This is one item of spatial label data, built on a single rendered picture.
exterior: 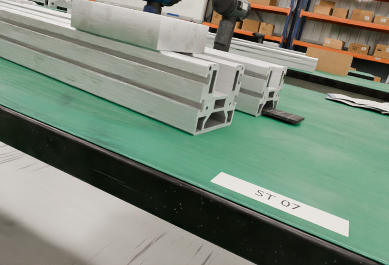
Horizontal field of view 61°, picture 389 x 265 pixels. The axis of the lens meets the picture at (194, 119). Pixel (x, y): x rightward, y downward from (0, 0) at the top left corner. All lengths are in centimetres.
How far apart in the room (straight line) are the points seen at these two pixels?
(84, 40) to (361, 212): 39
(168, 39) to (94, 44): 13
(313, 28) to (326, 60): 857
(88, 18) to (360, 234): 40
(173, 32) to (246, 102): 20
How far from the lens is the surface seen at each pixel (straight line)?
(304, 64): 215
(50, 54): 58
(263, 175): 32
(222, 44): 84
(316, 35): 1110
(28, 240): 113
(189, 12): 379
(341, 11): 1018
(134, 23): 43
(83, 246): 110
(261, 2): 1054
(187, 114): 38
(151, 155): 31
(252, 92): 56
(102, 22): 47
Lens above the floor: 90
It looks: 15 degrees down
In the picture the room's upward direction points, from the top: 12 degrees clockwise
